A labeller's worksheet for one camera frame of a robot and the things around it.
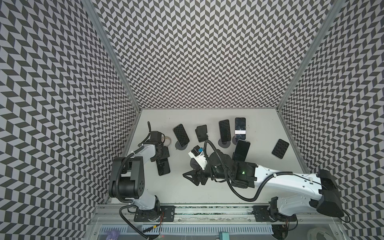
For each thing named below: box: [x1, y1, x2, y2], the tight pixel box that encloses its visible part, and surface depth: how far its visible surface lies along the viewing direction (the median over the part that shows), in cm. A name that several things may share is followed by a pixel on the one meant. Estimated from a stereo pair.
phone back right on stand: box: [234, 117, 247, 140], surface depth 96 cm
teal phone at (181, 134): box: [172, 123, 190, 147], surface depth 93 cm
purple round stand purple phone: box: [218, 138, 231, 149], surface depth 101 cm
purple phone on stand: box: [218, 119, 232, 143], surface depth 93 cm
